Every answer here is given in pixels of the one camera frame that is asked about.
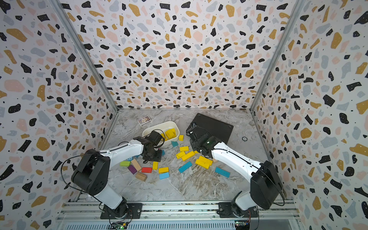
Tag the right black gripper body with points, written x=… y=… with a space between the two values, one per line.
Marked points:
x=194 y=146

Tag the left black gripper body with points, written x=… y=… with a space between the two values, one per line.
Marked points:
x=155 y=155

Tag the long teal block right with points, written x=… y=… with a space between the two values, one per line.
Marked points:
x=222 y=172

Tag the yellow upright block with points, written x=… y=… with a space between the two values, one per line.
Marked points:
x=155 y=165

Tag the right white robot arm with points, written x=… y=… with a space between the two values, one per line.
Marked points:
x=265 y=184

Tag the black hard case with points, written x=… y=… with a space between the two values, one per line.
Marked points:
x=217 y=128

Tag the long teal block centre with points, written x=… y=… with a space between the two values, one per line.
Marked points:
x=185 y=167

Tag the light blue block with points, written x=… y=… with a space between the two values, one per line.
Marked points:
x=164 y=175

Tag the long yellow block diagonal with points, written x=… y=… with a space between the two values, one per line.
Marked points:
x=188 y=156

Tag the long tan wood block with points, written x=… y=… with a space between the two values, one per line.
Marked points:
x=136 y=165

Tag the long yellow block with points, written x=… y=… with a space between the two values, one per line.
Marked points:
x=170 y=134

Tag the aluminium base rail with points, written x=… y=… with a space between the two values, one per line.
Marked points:
x=179 y=215

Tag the long teal block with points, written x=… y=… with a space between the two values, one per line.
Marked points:
x=185 y=167
x=222 y=172

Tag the yellow block pile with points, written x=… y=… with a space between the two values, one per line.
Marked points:
x=204 y=162

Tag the purple block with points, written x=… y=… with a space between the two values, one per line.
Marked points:
x=132 y=169

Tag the small playing card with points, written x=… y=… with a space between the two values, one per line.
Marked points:
x=144 y=120

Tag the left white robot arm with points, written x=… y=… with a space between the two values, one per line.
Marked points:
x=91 y=174

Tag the green block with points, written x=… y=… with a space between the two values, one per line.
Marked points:
x=125 y=163

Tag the natural wood block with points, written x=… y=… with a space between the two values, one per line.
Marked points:
x=141 y=176

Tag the white plastic bin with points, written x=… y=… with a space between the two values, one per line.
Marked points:
x=161 y=128

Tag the red block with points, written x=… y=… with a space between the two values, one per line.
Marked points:
x=146 y=170

